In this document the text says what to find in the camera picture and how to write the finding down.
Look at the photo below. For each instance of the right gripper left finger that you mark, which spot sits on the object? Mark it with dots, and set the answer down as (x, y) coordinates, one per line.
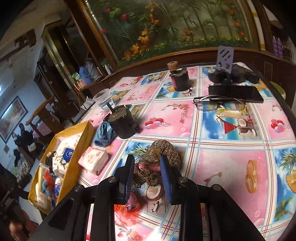
(124, 177)

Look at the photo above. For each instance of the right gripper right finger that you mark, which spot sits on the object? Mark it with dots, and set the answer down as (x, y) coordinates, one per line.
(171, 175)

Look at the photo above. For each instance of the brown knitted yarn bundle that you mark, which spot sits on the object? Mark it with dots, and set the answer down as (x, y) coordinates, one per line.
(147, 168)

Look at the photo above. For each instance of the blue Vinda tissue box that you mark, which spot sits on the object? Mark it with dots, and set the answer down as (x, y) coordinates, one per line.
(67, 155)

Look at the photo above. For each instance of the white printed tissue pack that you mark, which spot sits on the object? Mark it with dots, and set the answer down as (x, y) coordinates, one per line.
(59, 169)

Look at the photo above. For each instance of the pink tissue pack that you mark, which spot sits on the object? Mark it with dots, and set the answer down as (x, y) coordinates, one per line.
(93, 160)

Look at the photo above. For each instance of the blue cloth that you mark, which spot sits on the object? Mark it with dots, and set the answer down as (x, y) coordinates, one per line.
(104, 135)

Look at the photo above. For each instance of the black round holder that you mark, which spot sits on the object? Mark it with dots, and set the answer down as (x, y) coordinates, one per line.
(122, 121)

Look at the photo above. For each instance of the yellow cardboard box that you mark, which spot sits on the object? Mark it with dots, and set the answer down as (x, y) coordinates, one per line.
(78, 138)

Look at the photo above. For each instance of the red blue knitted toy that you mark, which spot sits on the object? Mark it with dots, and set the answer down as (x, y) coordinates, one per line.
(48, 183)

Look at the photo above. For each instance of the colourful printed tablecloth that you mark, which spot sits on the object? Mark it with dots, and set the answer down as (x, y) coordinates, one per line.
(248, 149)

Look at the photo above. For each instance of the clear plastic cup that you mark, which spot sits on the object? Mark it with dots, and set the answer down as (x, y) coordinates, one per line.
(103, 99)

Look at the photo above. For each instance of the black rimmed eyeglasses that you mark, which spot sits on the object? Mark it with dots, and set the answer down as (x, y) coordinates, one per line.
(215, 102)

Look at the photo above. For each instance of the wooden chair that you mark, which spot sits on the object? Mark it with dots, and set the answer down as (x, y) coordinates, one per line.
(45, 116)

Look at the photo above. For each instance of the black cylinder with cork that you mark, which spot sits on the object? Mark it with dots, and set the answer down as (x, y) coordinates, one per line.
(179, 77)

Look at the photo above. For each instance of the blue thermos jug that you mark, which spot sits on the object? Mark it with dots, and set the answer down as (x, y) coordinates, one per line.
(84, 73)

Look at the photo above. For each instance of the purple marker card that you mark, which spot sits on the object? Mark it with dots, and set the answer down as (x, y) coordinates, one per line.
(224, 60)

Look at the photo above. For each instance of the flower mural glass panel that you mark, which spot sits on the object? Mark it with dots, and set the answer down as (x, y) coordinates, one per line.
(133, 31)

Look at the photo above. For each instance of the framed wall painting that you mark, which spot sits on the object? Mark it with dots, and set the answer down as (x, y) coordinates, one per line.
(11, 117)

